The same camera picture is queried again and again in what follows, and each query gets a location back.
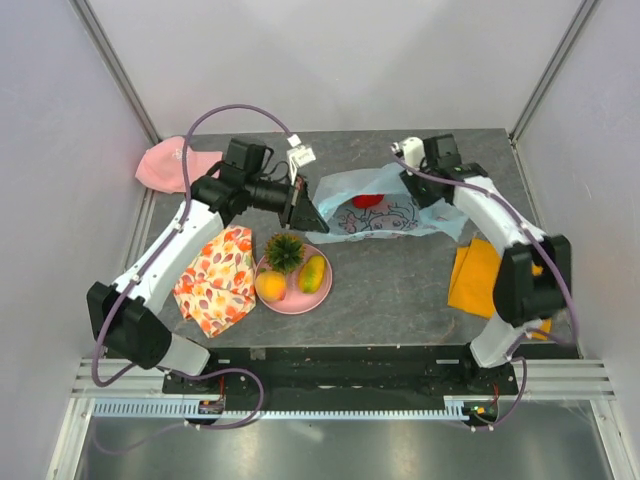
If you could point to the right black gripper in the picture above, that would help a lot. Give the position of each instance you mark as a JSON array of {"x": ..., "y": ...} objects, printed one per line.
[{"x": 409, "y": 182}]

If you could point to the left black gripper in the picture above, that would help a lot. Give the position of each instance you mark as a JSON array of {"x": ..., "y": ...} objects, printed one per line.
[{"x": 305, "y": 216}]

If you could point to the light blue plastic bag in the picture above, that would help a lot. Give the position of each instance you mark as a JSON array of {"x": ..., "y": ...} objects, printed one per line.
[{"x": 396, "y": 216}]

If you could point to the fake pineapple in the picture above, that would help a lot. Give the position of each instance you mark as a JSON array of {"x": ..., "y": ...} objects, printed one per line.
[{"x": 284, "y": 253}]

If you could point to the fake red pepper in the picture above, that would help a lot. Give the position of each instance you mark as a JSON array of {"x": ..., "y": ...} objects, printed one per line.
[{"x": 367, "y": 201}]

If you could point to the fake mango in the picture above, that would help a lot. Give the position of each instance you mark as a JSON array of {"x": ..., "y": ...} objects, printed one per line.
[{"x": 311, "y": 276}]

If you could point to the fake peach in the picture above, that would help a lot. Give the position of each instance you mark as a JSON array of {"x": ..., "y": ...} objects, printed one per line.
[{"x": 271, "y": 286}]

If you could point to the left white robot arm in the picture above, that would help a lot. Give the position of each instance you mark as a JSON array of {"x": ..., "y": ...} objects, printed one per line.
[{"x": 124, "y": 314}]

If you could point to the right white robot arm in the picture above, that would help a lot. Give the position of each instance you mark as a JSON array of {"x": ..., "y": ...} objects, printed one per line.
[{"x": 534, "y": 277}]

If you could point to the pink plate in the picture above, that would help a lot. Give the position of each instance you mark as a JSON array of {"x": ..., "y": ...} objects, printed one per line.
[{"x": 296, "y": 302}]

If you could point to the orange folded cloth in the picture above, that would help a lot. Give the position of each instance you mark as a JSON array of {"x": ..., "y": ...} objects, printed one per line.
[{"x": 473, "y": 278}]

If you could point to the floral patterned cloth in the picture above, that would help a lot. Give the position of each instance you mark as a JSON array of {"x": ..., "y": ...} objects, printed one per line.
[{"x": 217, "y": 288}]

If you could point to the pink cap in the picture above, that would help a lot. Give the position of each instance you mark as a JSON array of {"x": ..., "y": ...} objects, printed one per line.
[{"x": 160, "y": 168}]

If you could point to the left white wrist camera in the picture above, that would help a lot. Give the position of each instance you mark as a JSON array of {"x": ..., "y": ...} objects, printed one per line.
[{"x": 298, "y": 156}]

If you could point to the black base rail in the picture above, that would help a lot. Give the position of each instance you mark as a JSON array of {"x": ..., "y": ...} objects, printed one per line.
[{"x": 441, "y": 370}]

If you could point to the slotted cable duct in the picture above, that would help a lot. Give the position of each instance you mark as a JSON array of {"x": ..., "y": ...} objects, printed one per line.
[{"x": 194, "y": 409}]

